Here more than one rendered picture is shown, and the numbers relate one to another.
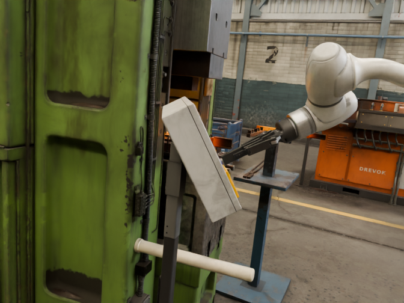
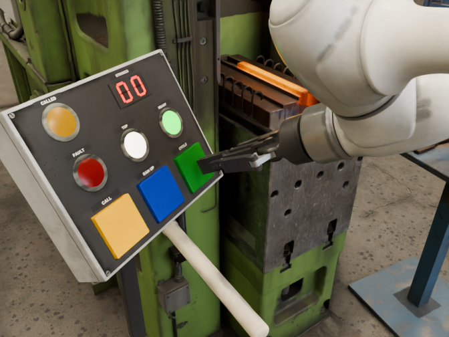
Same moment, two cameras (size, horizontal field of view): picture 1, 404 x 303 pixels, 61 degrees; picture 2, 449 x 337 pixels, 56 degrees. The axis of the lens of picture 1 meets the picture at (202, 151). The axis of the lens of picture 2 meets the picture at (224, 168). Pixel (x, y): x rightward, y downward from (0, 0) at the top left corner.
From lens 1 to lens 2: 0.77 m
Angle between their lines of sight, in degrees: 41
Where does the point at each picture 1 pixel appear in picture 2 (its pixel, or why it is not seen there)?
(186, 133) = (10, 154)
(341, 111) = (395, 131)
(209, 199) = (65, 253)
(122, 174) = not seen: hidden behind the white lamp
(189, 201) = (256, 182)
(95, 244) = not seen: hidden behind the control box
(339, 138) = not seen: outside the picture
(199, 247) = (262, 249)
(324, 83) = (298, 75)
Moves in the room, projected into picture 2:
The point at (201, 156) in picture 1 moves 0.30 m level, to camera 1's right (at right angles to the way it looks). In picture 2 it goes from (35, 191) to (190, 292)
